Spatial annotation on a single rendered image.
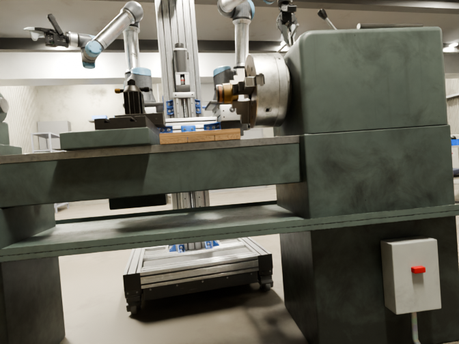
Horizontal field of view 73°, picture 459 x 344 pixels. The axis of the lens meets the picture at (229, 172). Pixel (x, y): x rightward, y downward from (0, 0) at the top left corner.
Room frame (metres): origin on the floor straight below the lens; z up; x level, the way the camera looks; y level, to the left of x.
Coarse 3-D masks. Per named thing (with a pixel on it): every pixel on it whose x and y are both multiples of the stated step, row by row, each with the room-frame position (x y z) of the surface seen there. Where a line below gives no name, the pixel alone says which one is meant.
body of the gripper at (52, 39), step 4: (44, 32) 1.72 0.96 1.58; (48, 32) 1.70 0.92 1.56; (52, 32) 1.71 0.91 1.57; (56, 32) 1.72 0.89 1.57; (48, 36) 1.71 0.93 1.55; (52, 36) 1.72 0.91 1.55; (56, 36) 1.72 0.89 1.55; (60, 36) 1.74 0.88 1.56; (64, 36) 1.76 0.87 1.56; (68, 36) 1.75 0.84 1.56; (44, 40) 1.74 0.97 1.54; (48, 40) 1.72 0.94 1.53; (52, 40) 1.71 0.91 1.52; (56, 40) 1.72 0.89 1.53; (60, 40) 1.75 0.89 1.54; (64, 40) 1.76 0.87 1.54; (68, 40) 1.75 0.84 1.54; (48, 44) 1.74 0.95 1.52; (52, 44) 1.74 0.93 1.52; (56, 44) 1.72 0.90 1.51; (60, 44) 1.75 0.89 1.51; (64, 44) 1.76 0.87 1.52; (68, 44) 1.77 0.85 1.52
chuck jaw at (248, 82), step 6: (246, 78) 1.22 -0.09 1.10; (252, 78) 1.22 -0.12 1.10; (258, 78) 1.21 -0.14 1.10; (234, 84) 1.29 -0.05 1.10; (240, 84) 1.26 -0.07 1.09; (246, 84) 1.22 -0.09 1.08; (252, 84) 1.22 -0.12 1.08; (258, 84) 1.21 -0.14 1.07; (234, 90) 1.29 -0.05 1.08; (240, 90) 1.26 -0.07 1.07; (246, 90) 1.26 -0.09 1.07; (252, 90) 1.27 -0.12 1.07
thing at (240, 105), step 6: (234, 102) 1.35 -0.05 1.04; (240, 102) 1.35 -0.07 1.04; (246, 102) 1.35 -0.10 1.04; (234, 108) 1.36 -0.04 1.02; (240, 108) 1.36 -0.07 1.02; (246, 108) 1.37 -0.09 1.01; (240, 114) 1.37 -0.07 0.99; (246, 114) 1.38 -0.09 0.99; (240, 120) 1.41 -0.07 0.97; (246, 120) 1.39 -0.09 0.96
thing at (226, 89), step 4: (224, 84) 1.32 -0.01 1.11; (228, 84) 1.32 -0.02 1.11; (216, 88) 1.35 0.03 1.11; (220, 88) 1.31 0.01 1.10; (224, 88) 1.30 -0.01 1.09; (228, 88) 1.31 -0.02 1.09; (216, 92) 1.36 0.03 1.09; (220, 92) 1.30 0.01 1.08; (224, 92) 1.30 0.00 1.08; (228, 92) 1.30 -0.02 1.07; (232, 92) 1.30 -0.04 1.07; (220, 96) 1.31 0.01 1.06; (224, 96) 1.31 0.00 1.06; (228, 96) 1.31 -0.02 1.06; (232, 96) 1.31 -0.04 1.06; (236, 96) 1.33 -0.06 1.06; (220, 100) 1.32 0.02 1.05; (224, 100) 1.32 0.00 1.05; (228, 100) 1.32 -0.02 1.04; (232, 100) 1.32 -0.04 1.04
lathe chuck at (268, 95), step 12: (252, 60) 1.25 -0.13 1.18; (264, 60) 1.24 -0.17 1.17; (252, 72) 1.27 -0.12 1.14; (264, 72) 1.21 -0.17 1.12; (276, 72) 1.21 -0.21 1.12; (264, 84) 1.20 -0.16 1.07; (276, 84) 1.21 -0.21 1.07; (252, 96) 1.30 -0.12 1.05; (264, 96) 1.21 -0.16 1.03; (276, 96) 1.22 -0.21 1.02; (252, 108) 1.32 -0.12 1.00; (276, 108) 1.24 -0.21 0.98; (252, 120) 1.34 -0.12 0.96; (264, 120) 1.28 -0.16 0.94; (276, 120) 1.29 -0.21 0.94
